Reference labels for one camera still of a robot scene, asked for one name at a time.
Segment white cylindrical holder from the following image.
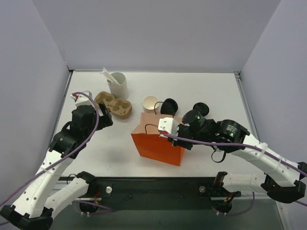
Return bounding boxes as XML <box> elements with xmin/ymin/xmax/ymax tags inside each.
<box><xmin>107</xmin><ymin>72</ymin><xmax>129</xmax><ymax>99</ymax></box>

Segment black plastic cup lid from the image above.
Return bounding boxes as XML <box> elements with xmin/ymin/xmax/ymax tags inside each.
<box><xmin>193</xmin><ymin>102</ymin><xmax>210</xmax><ymax>116</ymax></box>

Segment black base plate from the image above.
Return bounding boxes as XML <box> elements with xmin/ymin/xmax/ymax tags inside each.
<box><xmin>83</xmin><ymin>177</ymin><xmax>241</xmax><ymax>212</ymax></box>

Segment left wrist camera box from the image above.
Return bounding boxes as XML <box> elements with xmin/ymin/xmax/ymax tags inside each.
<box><xmin>70</xmin><ymin>94</ymin><xmax>93</xmax><ymax>107</ymax></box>

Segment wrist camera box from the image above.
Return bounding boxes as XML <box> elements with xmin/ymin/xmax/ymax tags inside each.
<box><xmin>70</xmin><ymin>94</ymin><xmax>93</xmax><ymax>107</ymax></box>
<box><xmin>158</xmin><ymin>117</ymin><xmax>179</xmax><ymax>138</ymax></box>

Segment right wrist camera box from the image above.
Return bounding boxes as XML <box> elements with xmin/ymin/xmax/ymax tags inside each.
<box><xmin>158</xmin><ymin>117</ymin><xmax>179</xmax><ymax>138</ymax></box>

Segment orange paper takeout bag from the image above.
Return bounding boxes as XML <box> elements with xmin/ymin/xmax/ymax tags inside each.
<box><xmin>131</xmin><ymin>113</ymin><xmax>185</xmax><ymax>166</ymax></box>

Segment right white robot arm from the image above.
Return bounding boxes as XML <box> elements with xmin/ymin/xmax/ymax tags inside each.
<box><xmin>159</xmin><ymin>110</ymin><xmax>307</xmax><ymax>204</ymax></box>

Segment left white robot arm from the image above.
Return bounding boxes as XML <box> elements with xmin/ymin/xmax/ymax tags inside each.
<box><xmin>0</xmin><ymin>103</ymin><xmax>113</xmax><ymax>230</ymax></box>

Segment stack of brown paper cups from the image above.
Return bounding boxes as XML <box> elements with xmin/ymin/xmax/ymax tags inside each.
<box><xmin>142</xmin><ymin>95</ymin><xmax>159</xmax><ymax>114</ymax></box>

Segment brown pulp cup carrier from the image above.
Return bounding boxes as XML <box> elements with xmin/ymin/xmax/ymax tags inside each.
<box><xmin>94</xmin><ymin>91</ymin><xmax>132</xmax><ymax>119</ymax></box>

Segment white wrapped stirrers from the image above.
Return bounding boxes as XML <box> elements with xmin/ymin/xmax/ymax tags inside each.
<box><xmin>101</xmin><ymin>67</ymin><xmax>120</xmax><ymax>86</ymax></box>

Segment stack of black cup lids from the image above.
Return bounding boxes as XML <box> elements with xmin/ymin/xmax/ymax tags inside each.
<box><xmin>160</xmin><ymin>98</ymin><xmax>178</xmax><ymax>116</ymax></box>

